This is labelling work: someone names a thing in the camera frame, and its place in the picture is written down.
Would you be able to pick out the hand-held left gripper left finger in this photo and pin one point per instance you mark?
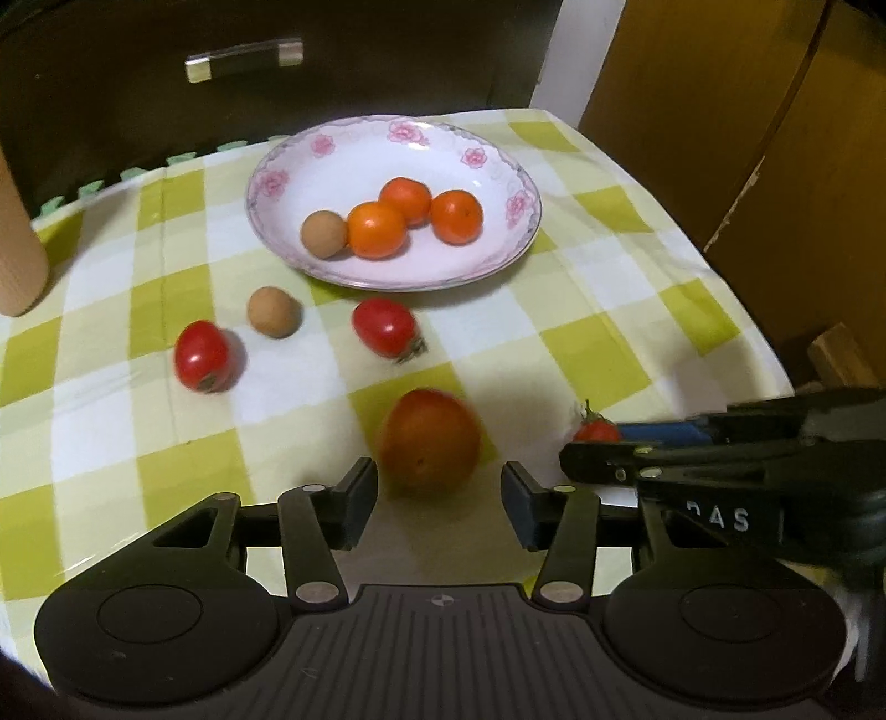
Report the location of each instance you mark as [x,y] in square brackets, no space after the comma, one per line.
[361,502]

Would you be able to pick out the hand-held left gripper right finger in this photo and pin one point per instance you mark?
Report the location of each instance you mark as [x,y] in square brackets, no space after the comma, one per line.
[518,502]

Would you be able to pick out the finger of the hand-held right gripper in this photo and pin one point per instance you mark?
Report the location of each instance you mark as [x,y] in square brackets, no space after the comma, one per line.
[595,462]
[664,433]

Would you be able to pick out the red cherry tomato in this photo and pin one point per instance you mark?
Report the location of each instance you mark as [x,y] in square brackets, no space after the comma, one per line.
[381,325]
[202,356]
[595,430]

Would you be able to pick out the large red tomato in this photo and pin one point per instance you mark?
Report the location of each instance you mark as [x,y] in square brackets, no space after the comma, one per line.
[429,443]

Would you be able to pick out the brown longan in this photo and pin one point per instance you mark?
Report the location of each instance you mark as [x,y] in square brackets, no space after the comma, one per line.
[324,234]
[273,312]

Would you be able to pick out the small mandarin orange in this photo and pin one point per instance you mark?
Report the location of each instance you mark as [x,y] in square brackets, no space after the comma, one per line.
[376,232]
[408,194]
[457,218]

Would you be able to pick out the white floral dish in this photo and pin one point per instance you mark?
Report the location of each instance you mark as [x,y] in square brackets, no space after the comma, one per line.
[332,173]

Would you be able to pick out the light wooden block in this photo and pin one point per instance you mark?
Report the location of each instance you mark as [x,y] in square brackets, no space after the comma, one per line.
[841,356]

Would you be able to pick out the brown wooden cabinet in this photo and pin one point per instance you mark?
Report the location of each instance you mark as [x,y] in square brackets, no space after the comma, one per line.
[692,104]

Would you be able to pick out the pink ribbed bottle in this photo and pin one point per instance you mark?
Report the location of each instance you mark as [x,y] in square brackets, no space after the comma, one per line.
[17,263]

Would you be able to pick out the dark wooden nightstand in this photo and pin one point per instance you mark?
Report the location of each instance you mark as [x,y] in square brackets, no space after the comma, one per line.
[381,83]

